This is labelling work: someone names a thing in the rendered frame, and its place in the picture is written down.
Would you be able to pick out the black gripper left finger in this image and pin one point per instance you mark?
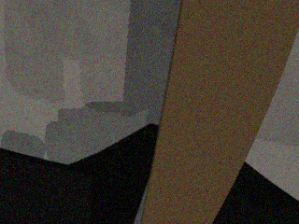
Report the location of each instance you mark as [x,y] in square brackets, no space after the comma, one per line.
[106,188]

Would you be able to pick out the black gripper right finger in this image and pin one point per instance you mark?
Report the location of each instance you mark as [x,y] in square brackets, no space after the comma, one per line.
[253,199]

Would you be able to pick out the long brown wooden plank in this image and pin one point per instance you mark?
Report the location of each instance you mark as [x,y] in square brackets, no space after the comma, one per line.
[226,62]

